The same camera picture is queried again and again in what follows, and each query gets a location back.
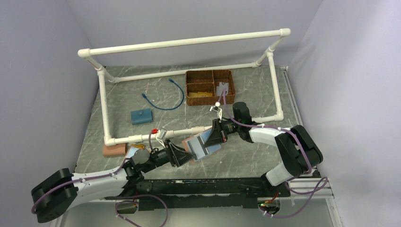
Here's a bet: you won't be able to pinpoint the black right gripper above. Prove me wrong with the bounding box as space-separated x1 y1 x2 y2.
203 119 241 148

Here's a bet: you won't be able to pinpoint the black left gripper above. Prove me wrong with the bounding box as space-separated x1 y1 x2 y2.
142 139 196 173

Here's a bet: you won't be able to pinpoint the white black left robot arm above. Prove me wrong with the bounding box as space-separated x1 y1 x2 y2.
31 140 194 223

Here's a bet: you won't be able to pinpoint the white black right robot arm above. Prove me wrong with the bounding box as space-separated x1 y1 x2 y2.
204 102 323 196

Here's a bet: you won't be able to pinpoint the grey cards in basket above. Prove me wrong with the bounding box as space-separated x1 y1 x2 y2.
216 82 229 96

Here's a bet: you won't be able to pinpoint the blue leather card holder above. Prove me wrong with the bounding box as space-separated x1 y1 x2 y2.
131 108 153 125

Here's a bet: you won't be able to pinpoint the brown wicker divided basket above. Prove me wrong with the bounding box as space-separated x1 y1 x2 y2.
185 70 235 106

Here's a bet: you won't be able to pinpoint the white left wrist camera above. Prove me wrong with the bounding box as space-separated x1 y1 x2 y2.
151 127 168 147

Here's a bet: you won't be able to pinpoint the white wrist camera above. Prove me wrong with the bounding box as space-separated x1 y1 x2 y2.
209 102 223 120
151 127 168 147

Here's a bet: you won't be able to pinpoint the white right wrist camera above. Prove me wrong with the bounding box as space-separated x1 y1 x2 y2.
209 102 223 120

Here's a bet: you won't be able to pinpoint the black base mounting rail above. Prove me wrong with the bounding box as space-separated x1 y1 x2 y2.
106 177 290 211

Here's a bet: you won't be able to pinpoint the blue ethernet cable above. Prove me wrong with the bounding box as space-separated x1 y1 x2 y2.
141 79 185 111

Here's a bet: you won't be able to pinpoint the aluminium extrusion rail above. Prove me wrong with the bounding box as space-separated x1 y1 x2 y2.
55 177 342 227

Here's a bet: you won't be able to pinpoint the white PVC pipe frame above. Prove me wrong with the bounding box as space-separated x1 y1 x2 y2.
78 28 291 146

